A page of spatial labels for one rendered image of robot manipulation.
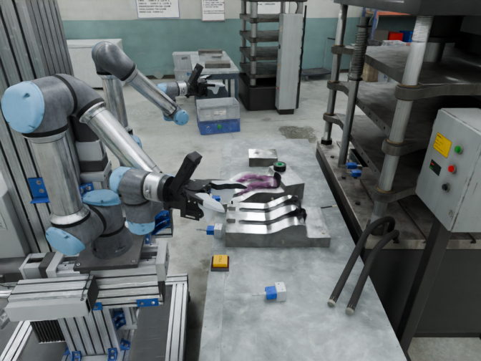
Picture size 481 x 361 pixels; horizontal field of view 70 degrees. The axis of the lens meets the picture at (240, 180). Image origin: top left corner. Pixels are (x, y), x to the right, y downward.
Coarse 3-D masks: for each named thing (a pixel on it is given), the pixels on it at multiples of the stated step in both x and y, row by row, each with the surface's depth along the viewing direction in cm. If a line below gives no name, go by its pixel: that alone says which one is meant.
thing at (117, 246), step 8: (112, 232) 122; (120, 232) 124; (128, 232) 130; (96, 240) 123; (104, 240) 122; (112, 240) 123; (120, 240) 125; (128, 240) 128; (96, 248) 123; (104, 248) 122; (112, 248) 123; (120, 248) 126; (128, 248) 128; (96, 256) 125; (104, 256) 123; (112, 256) 124
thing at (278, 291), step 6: (276, 282) 139; (282, 282) 139; (270, 288) 138; (276, 288) 136; (282, 288) 136; (252, 294) 137; (258, 294) 136; (264, 294) 137; (270, 294) 135; (276, 294) 136; (282, 294) 136; (276, 300) 137; (282, 300) 137
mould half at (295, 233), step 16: (288, 208) 171; (320, 208) 184; (240, 224) 167; (272, 224) 167; (288, 224) 161; (304, 224) 160; (320, 224) 172; (240, 240) 164; (256, 240) 164; (272, 240) 164; (288, 240) 164; (304, 240) 164; (320, 240) 164
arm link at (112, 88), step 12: (96, 48) 150; (96, 60) 149; (108, 72) 153; (108, 84) 157; (120, 84) 161; (108, 96) 160; (120, 96) 162; (108, 108) 164; (120, 108) 164; (120, 120) 166; (132, 132) 175
